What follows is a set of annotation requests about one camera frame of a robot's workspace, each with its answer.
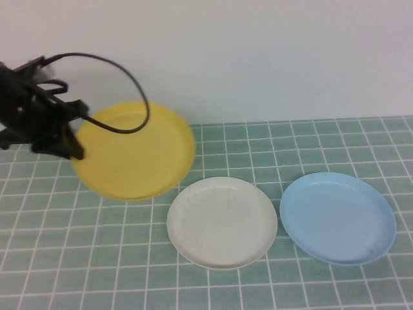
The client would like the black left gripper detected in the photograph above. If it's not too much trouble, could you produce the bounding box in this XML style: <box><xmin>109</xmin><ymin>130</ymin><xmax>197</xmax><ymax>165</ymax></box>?
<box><xmin>0</xmin><ymin>56</ymin><xmax>86</xmax><ymax>161</ymax></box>

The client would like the yellow round plate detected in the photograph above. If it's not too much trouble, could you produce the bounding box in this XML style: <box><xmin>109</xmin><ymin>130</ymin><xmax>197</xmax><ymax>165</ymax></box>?
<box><xmin>71</xmin><ymin>100</ymin><xmax>197</xmax><ymax>202</ymax></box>

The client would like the light blue round plate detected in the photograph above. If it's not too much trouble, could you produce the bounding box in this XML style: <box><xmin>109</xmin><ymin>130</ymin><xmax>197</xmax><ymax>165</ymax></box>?
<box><xmin>279</xmin><ymin>171</ymin><xmax>397</xmax><ymax>266</ymax></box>

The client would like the green checked tablecloth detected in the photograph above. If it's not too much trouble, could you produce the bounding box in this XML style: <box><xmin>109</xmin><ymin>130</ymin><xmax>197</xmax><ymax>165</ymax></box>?
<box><xmin>0</xmin><ymin>116</ymin><xmax>413</xmax><ymax>310</ymax></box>

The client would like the white round plate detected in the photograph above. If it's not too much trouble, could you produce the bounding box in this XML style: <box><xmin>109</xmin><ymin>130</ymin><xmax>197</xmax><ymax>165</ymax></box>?
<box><xmin>166</xmin><ymin>176</ymin><xmax>278</xmax><ymax>269</ymax></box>

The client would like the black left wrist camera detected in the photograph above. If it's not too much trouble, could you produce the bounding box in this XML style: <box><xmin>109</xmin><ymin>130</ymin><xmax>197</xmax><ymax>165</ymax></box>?
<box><xmin>48</xmin><ymin>98</ymin><xmax>88</xmax><ymax>125</ymax></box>

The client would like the thin black looped cable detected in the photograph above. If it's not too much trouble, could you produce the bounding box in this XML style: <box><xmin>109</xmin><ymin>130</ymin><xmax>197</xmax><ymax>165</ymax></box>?
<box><xmin>37</xmin><ymin>77</ymin><xmax>69</xmax><ymax>96</ymax></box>

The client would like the thick black camera cable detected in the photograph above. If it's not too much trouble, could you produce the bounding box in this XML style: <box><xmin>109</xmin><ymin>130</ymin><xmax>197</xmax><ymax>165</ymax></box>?
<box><xmin>44</xmin><ymin>52</ymin><xmax>152</xmax><ymax>134</ymax></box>

